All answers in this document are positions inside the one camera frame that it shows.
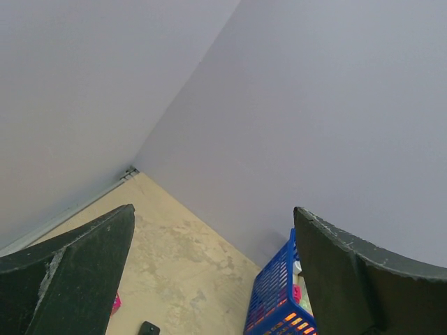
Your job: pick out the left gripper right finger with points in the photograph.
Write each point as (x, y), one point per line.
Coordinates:
(356, 287)

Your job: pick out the blue plastic shopping basket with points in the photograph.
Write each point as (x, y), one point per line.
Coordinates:
(272, 309)

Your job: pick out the orange pink candy box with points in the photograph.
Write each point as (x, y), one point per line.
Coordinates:
(116, 305)

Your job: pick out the white pump bottle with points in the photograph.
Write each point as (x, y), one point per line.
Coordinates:
(297, 268)

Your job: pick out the green small packet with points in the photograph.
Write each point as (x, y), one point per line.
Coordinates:
(304, 301)

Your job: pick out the pink small box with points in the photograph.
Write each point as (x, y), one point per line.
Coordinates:
(297, 293)

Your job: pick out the black remote control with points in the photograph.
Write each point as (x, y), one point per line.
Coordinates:
(148, 328)

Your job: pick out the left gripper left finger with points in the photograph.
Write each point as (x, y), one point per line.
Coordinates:
(67, 284)

